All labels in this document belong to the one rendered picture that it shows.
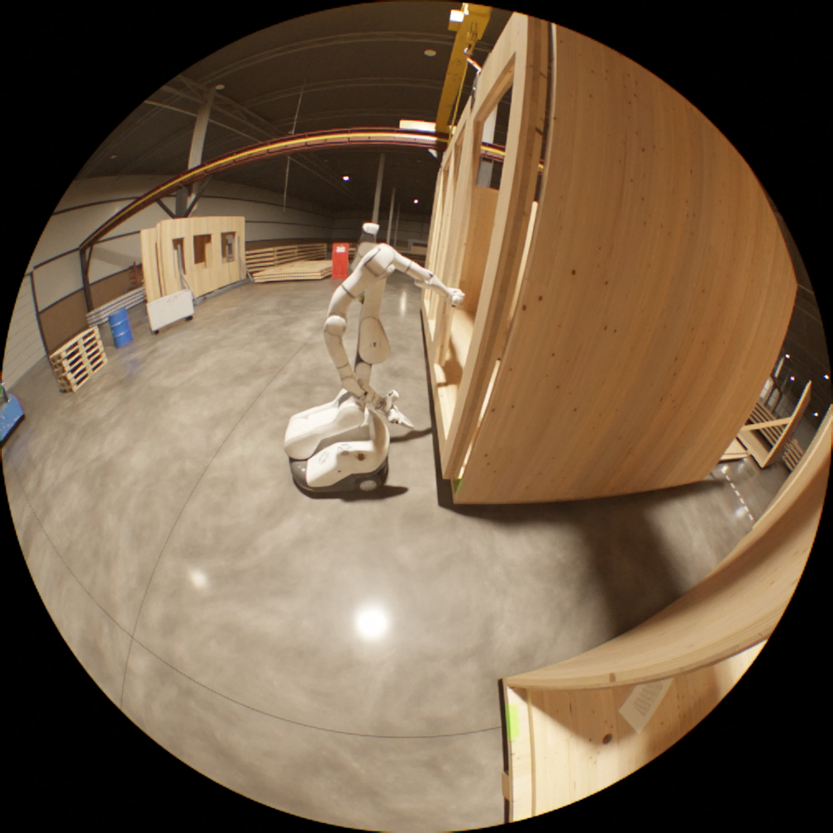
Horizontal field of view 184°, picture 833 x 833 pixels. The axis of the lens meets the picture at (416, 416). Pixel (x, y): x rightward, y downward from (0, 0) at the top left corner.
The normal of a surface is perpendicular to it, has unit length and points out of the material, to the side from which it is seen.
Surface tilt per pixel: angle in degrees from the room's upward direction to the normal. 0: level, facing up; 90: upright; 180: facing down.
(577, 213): 90
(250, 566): 0
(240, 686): 0
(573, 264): 90
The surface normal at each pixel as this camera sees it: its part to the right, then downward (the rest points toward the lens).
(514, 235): 0.01, 0.61
